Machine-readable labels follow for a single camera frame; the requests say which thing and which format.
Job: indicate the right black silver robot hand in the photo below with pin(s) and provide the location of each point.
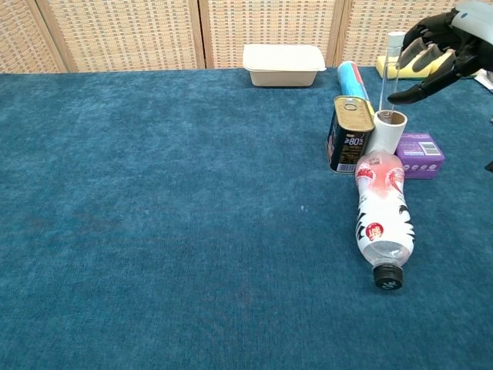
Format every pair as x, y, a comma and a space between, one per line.
468, 42

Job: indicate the clear glass test tube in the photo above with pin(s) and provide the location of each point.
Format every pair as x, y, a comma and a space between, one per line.
395, 40

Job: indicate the yellow sponge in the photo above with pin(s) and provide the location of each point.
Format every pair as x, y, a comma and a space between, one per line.
382, 67
443, 59

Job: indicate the white object at edge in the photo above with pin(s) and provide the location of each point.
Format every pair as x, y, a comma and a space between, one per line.
486, 83

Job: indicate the purple cardboard box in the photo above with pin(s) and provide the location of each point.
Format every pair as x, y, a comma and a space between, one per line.
420, 156

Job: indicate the blue wrap roll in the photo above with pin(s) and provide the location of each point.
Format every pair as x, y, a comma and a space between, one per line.
351, 83

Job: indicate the gold black luncheon meat can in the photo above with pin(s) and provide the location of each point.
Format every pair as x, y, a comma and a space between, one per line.
348, 131

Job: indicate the beige lidded food container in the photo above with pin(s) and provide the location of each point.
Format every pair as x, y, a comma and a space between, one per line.
283, 65

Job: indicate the plastic bottle with black cap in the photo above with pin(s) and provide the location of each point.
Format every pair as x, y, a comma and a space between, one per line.
385, 216

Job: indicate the woven bamboo folding screen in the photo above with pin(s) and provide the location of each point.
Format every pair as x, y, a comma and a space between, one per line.
127, 34

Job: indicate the teal table cloth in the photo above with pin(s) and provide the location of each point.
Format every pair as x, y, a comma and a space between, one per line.
154, 212

